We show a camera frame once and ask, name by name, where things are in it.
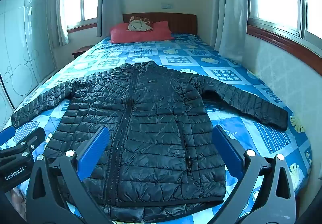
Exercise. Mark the white wardrobe with circle pattern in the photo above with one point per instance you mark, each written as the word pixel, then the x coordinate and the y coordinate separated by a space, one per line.
pixel 25 50

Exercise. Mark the black puffer jacket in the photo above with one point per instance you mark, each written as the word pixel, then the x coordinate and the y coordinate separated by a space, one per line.
pixel 151 118

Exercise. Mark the short white curtain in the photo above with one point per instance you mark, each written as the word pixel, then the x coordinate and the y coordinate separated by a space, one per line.
pixel 59 12

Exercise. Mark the wide window with wooden sill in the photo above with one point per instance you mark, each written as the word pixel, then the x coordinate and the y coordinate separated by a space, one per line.
pixel 281 0

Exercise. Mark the red pillow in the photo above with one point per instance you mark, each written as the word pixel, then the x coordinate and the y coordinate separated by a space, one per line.
pixel 140 35

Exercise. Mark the wooden nightstand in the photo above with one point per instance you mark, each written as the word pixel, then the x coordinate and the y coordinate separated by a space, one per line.
pixel 81 51

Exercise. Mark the long white curtain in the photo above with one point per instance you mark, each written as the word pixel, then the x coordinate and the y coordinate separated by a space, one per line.
pixel 232 12

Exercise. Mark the bed with blue patterned sheet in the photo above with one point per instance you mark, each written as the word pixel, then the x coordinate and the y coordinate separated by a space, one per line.
pixel 176 53

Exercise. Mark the white wall socket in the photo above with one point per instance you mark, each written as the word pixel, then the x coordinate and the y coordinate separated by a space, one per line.
pixel 167 5

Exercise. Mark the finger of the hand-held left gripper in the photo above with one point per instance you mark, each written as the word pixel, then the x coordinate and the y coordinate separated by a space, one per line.
pixel 32 138
pixel 6 134

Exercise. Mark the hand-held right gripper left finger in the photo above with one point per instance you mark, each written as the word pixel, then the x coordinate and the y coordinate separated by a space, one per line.
pixel 94 149

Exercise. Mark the long grey curtain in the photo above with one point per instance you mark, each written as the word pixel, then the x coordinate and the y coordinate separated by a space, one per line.
pixel 110 0

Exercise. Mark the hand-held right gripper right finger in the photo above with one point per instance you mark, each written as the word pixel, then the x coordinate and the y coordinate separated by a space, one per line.
pixel 227 152

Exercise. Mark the wooden headboard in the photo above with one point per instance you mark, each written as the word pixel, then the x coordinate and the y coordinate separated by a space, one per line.
pixel 181 23

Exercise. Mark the white printed cushion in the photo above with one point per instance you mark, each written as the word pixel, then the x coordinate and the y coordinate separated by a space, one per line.
pixel 139 25

